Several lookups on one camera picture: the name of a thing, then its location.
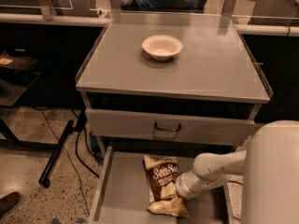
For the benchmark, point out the dark box with label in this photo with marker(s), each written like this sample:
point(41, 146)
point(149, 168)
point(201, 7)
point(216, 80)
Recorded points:
point(16, 64)

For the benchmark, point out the black metal stand leg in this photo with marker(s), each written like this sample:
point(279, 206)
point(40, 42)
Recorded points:
point(44, 179)

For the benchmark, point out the open grey middle drawer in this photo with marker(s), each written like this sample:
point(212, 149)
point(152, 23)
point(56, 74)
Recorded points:
point(122, 196)

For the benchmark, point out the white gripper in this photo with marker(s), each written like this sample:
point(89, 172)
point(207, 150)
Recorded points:
point(181, 187)

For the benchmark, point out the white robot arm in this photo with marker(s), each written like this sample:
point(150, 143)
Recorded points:
point(270, 171)

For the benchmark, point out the black side table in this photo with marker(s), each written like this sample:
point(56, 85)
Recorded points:
point(11, 91)

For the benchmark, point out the black drawer handle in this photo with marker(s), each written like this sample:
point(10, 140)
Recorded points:
point(167, 129)

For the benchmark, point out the white paper bowl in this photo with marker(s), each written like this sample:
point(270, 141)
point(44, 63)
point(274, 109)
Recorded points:
point(162, 47)

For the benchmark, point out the grey top drawer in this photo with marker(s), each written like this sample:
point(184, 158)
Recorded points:
point(197, 130)

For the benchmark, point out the dark shoe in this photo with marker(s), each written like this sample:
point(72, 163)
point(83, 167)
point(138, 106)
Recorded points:
point(9, 202)

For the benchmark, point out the brown sea salt chip bag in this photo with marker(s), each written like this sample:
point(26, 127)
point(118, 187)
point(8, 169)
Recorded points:
point(160, 172)

